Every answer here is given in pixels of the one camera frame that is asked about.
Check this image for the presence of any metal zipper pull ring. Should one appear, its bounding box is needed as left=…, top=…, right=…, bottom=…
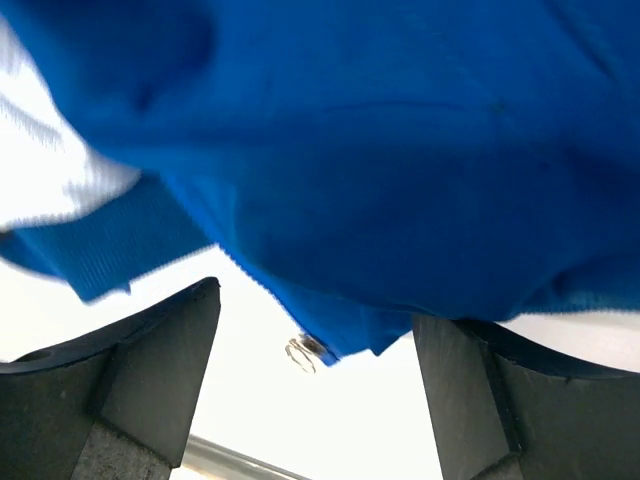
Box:
left=284, top=333, right=324, bottom=375

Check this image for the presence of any aluminium front rail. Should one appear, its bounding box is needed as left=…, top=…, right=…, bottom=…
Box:
left=181, top=435, right=307, bottom=480

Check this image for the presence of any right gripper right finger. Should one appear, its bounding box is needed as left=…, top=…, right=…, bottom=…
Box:
left=413, top=315, right=639, bottom=480

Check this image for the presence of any red white blue jacket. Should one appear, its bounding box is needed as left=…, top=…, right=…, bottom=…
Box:
left=1, top=1, right=639, bottom=364

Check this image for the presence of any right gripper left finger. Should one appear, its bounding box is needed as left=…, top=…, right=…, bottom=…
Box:
left=1, top=277, right=220, bottom=479

